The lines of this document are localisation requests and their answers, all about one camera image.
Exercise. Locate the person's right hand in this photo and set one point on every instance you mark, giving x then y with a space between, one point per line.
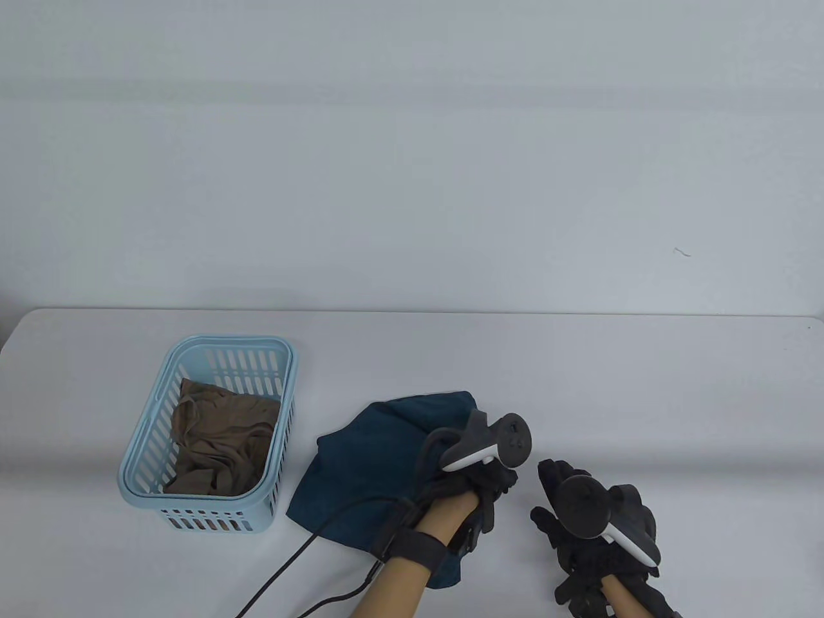
579 553

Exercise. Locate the person's left hand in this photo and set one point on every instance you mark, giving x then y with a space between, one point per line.
476 483

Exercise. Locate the dark teal shorts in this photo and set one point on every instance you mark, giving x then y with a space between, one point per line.
360 463

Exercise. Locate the person's right forearm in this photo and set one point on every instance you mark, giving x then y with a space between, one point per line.
621 599

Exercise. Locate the dark grey right hand controller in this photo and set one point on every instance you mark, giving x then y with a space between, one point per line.
586 508

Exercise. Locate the dark grey hand controller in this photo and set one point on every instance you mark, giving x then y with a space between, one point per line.
586 508
496 441

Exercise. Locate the dark grey left hand controller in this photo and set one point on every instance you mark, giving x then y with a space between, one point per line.
496 441

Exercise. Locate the brown crumpled garment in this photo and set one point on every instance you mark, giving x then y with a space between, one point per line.
219 438

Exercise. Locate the light blue plastic basket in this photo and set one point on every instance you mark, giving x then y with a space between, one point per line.
145 470

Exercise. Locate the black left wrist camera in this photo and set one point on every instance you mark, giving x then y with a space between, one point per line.
473 534

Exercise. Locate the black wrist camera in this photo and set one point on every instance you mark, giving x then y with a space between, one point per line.
589 605
473 534

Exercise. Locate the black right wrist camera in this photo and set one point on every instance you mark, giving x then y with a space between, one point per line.
589 605

